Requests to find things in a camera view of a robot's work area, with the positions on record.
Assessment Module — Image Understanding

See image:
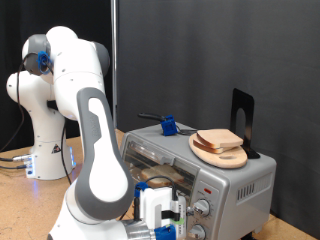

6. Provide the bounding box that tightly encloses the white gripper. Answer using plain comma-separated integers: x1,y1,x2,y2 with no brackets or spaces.
139,186,196,240

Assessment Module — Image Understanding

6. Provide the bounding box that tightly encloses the white bread slice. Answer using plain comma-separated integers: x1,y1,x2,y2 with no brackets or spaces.
196,128,244,150
139,165,185,188
192,139,234,155

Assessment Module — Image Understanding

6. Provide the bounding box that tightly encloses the glass oven door with handle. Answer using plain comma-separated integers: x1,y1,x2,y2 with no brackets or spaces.
121,133,201,218

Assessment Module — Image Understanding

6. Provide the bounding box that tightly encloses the blue-handled metal spatula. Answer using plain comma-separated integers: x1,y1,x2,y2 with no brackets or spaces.
137,112,199,137

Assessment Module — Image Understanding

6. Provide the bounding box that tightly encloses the silver oven knob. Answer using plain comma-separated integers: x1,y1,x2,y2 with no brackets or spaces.
193,198,212,218
187,223,207,240

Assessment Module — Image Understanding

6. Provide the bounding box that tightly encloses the silver toaster oven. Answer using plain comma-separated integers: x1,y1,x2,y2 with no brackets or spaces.
120,121,278,240

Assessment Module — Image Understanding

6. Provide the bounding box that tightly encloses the round wooden cutting board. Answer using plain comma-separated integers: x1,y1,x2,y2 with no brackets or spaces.
188,133,249,170

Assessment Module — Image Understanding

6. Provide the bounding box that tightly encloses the black metal bookend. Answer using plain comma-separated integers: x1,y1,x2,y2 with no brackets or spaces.
230,88,261,160

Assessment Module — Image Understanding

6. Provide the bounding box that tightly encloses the vertical metal pole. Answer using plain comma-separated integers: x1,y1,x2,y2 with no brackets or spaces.
110,0,119,130

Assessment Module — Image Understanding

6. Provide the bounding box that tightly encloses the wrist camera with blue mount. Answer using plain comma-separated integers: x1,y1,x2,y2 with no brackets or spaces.
153,195,188,240

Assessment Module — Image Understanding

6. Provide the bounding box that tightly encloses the black base cable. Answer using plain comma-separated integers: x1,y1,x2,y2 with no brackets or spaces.
0,163,32,171
0,154,33,164

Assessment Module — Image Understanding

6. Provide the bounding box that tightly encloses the blue cable clip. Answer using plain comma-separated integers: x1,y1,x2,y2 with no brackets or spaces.
36,50,54,75

